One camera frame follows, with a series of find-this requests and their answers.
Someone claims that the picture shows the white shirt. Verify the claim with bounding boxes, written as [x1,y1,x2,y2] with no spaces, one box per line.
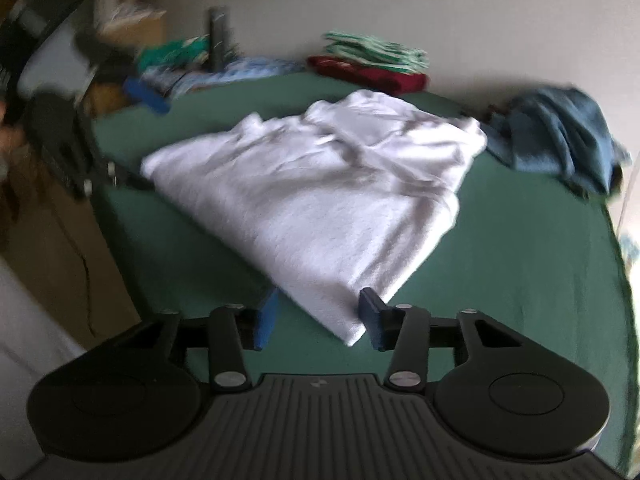
[140,89,488,347]

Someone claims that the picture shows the green striped folded shirt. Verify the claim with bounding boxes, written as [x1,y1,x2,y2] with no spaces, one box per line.
[322,31,431,75]

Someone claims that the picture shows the dark grey cylinder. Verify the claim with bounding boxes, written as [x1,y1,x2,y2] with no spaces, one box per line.
[207,6,232,71]

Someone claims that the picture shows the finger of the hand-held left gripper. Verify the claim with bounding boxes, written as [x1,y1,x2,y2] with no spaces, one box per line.
[75,32,171,115]
[30,100,153,201]

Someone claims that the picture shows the blue towel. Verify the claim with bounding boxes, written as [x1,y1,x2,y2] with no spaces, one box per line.
[482,86,631,198]

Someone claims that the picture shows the blue patterned pillow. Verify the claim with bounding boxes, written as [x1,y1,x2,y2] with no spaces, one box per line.
[142,55,306,98]

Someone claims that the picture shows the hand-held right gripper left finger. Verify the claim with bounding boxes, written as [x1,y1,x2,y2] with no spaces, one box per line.
[150,287,281,393]

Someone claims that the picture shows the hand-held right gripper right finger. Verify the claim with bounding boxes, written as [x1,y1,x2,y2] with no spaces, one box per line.
[359,287,521,392]

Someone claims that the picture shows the cardboard box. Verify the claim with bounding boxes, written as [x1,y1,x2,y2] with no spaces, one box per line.
[100,5,168,51]

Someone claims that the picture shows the dark red folded garment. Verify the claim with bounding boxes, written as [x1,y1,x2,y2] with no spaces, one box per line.
[306,55,431,96]

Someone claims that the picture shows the green and white cloth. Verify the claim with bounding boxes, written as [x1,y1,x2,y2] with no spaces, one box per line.
[137,35,211,72]

